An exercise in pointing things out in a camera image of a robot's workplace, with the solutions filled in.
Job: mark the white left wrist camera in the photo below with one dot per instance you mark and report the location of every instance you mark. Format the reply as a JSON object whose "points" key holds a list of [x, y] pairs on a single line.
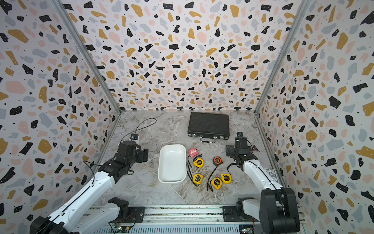
{"points": [[134, 137]]}

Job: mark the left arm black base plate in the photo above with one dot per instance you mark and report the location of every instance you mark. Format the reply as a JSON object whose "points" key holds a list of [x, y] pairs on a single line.
{"points": [[130, 215]]}

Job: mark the aluminium corner post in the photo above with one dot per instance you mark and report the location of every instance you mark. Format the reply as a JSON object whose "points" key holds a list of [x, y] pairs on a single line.
{"points": [[60, 10], [286, 46]]}

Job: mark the yellow deli 3m tape measure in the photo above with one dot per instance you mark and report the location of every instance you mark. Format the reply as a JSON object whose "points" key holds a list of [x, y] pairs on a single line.
{"points": [[197, 161]]}

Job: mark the aluminium corner post left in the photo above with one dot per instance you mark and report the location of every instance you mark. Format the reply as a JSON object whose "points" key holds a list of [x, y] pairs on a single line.
{"points": [[60, 10]]}

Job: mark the pink tape measure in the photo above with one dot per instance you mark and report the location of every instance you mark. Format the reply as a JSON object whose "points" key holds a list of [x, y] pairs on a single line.
{"points": [[193, 152]]}

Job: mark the aluminium corner post right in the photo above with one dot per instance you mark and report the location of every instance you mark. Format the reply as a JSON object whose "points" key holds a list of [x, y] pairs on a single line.
{"points": [[286, 46]]}

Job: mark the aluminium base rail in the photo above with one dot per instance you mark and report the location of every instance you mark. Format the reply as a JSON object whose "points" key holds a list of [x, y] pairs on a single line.
{"points": [[180, 219]]}

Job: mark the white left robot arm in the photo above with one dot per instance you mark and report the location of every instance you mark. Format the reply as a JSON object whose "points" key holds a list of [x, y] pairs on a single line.
{"points": [[68, 219]]}

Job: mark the playing card deck box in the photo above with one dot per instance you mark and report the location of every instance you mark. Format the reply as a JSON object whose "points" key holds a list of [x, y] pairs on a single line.
{"points": [[272, 173]]}

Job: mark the white plastic storage tray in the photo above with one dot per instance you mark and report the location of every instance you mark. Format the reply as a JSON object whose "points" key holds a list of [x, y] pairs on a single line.
{"points": [[172, 166]]}

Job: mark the yellow 2m tape measure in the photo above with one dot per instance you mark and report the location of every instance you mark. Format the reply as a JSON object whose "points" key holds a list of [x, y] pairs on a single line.
{"points": [[213, 182]]}

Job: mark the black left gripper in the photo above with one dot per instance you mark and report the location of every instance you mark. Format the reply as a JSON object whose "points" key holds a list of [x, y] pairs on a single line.
{"points": [[140, 157]]}

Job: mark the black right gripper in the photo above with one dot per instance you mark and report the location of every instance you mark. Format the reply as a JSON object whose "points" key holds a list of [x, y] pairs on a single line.
{"points": [[230, 149]]}

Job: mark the black orange tape measure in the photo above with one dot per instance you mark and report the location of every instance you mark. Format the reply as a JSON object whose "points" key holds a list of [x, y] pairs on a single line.
{"points": [[217, 161]]}

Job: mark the black ribbed metal case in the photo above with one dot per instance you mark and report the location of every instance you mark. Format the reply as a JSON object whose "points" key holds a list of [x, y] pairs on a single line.
{"points": [[209, 125]]}

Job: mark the yellow front 3m tape measure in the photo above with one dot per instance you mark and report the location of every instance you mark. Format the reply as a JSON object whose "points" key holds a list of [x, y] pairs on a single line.
{"points": [[226, 178]]}

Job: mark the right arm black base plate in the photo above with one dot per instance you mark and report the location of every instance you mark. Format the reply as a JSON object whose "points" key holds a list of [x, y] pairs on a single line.
{"points": [[234, 214]]}

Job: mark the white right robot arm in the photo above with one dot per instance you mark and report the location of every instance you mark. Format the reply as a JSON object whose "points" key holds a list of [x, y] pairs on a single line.
{"points": [[277, 209]]}

